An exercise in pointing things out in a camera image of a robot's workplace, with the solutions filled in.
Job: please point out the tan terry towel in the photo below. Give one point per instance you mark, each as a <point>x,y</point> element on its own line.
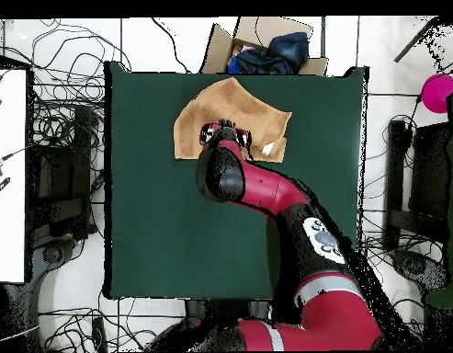
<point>240,106</point>

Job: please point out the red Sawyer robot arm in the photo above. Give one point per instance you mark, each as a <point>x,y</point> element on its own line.
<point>266,184</point>

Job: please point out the black flat strip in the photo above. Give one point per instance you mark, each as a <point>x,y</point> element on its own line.
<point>0,188</point>

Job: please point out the open cardboard box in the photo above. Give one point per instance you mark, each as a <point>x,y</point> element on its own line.
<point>218,51</point>

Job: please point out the blue clothes pile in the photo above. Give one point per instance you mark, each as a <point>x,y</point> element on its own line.
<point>285,51</point>

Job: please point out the dark green table cloth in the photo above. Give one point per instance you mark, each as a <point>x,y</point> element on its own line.
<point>156,228</point>

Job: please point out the black equipment rack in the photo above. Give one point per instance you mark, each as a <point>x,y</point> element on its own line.
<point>64,176</point>

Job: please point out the black rod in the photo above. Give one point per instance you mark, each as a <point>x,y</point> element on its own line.
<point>413,44</point>

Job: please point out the pink ball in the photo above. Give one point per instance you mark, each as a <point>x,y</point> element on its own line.
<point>437,93</point>

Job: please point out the round dark stand base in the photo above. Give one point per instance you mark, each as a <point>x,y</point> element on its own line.
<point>417,266</point>

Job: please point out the white side table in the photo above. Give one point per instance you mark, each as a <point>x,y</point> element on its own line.
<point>9,184</point>

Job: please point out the black power strip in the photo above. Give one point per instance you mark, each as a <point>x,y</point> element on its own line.
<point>99,332</point>

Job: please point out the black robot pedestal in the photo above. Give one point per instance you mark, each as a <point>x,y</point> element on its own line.
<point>226,309</point>

